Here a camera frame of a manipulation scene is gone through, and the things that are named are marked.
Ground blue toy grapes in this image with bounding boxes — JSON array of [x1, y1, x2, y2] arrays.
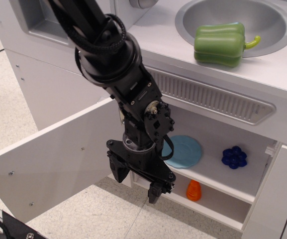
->
[[221, 145, 247, 169]]

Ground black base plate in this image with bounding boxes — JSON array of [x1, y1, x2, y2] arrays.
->
[[0, 211, 46, 239]]

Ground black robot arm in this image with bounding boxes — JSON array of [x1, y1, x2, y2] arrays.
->
[[48, 0, 176, 204]]

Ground light blue toy plate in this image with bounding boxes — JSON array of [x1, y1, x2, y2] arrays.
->
[[165, 135, 202, 169]]

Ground green toy bell pepper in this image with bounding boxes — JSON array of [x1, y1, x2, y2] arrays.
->
[[194, 22, 261, 67]]

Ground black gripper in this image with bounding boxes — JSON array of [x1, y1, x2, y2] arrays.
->
[[106, 135, 176, 204]]

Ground orange toy carrot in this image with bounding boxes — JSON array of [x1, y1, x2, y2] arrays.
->
[[186, 180, 202, 202]]

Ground white toy kitchen cabinet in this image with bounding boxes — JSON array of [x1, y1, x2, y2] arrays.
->
[[0, 0, 287, 235]]

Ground silver round sink basin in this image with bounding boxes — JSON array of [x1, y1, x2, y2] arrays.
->
[[175, 0, 287, 58]]

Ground white cabinet door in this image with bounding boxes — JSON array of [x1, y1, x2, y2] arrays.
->
[[242, 145, 287, 239], [0, 98, 124, 223]]

